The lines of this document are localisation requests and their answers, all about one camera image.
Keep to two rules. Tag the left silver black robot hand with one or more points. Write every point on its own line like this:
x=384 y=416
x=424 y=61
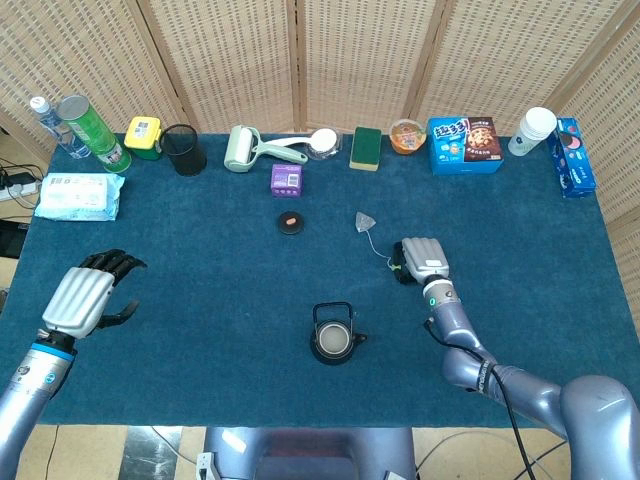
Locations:
x=77 y=300

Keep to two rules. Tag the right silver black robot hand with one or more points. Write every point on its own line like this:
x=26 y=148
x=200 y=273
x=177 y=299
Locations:
x=425 y=257

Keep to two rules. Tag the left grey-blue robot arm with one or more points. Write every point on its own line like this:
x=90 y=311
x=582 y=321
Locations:
x=30 y=390

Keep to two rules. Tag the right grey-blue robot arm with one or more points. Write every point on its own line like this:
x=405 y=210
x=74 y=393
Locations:
x=595 y=415

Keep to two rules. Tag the black teapot lid wooden knob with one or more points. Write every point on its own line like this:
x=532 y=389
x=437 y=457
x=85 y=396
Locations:
x=291 y=224

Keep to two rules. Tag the black equipment box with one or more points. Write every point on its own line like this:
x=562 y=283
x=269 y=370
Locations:
x=12 y=240

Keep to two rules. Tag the light blue wet wipes pack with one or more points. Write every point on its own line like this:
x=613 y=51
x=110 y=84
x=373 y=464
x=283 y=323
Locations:
x=77 y=197

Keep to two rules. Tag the orange jelly cup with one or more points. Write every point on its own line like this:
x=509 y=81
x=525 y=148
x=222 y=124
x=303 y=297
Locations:
x=407 y=136

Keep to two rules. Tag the white power strip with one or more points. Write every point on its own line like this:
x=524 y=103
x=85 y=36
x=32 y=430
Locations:
x=20 y=190

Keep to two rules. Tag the green and yellow sponge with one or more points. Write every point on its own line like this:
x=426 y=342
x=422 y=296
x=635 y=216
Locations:
x=366 y=147

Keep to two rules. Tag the blue carpet table mat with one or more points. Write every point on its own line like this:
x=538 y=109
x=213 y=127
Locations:
x=225 y=300

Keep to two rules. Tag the small purple box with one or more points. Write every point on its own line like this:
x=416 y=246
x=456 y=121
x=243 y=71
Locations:
x=286 y=181

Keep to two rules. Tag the green cylindrical can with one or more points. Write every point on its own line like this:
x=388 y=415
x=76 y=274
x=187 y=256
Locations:
x=95 y=132

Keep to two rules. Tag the clear plastic water bottle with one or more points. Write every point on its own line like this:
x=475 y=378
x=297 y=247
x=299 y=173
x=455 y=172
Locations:
x=57 y=127

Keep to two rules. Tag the green mini bin yellow lid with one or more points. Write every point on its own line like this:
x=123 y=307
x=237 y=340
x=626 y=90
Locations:
x=142 y=137

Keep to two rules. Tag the dark blue sandwich cookie box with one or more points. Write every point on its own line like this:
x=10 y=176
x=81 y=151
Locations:
x=572 y=160

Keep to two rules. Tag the black mesh pen holder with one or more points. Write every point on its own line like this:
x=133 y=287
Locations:
x=185 y=155

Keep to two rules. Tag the light green lint roller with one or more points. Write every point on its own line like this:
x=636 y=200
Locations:
x=240 y=150

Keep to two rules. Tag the grey-blue robot torso base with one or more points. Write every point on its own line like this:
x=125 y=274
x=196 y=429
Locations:
x=310 y=455

